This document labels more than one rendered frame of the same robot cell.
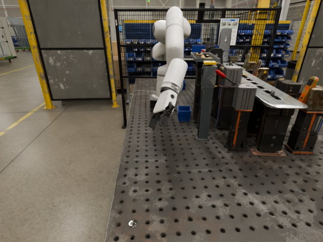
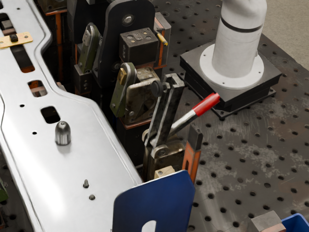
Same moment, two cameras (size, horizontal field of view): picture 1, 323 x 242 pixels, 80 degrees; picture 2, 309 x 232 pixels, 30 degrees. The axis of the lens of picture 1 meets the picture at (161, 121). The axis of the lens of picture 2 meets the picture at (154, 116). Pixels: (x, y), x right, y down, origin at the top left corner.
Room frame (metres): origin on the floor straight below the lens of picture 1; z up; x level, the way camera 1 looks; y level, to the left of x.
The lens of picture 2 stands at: (2.59, -0.94, 1.87)
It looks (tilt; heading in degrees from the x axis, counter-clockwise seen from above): 45 degrees down; 145
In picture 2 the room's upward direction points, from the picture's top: 7 degrees clockwise
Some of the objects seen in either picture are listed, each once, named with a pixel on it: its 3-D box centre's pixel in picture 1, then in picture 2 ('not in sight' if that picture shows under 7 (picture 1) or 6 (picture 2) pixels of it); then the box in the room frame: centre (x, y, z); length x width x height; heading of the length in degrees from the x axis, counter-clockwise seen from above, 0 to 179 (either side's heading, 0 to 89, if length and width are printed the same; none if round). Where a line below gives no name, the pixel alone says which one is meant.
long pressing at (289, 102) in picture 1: (242, 75); (8, 37); (1.49, -0.63, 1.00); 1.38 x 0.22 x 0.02; 176
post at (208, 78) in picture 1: (205, 104); not in sight; (1.05, -0.25, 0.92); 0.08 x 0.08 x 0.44; 86
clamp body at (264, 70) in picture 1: (257, 89); not in sight; (1.56, -0.80, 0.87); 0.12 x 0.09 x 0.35; 86
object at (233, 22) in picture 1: (228, 32); not in sight; (2.52, -0.79, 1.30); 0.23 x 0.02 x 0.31; 86
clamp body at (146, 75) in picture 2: not in sight; (135, 135); (1.82, -0.45, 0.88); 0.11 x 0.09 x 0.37; 86
